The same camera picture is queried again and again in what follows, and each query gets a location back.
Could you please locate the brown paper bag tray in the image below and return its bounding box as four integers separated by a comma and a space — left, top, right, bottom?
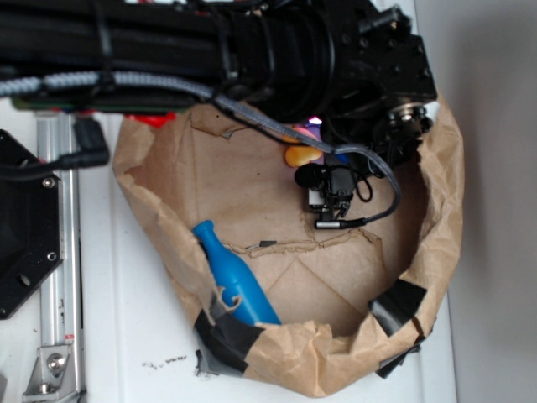
113, 102, 464, 397

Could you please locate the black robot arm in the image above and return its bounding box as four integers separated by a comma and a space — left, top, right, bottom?
1, 1, 437, 163

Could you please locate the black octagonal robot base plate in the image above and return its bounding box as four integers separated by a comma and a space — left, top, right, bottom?
0, 128, 64, 321

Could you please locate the blue plastic bottle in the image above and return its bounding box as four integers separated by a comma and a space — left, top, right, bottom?
193, 221, 281, 326

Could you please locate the grey braided cable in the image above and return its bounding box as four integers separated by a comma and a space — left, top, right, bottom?
0, 71, 403, 230

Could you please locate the red object under arm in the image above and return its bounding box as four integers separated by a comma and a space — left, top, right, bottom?
124, 112, 176, 128

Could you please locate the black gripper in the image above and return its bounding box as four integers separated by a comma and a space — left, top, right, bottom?
321, 1, 437, 166

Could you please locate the yellow rubber duck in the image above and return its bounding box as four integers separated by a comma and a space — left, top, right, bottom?
284, 146, 323, 168

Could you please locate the aluminium extrusion rail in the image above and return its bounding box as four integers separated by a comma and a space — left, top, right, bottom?
21, 112, 87, 403

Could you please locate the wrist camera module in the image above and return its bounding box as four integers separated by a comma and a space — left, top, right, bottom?
295, 163, 357, 229

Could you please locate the black angled cable plug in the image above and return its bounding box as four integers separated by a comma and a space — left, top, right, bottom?
1, 118, 110, 181

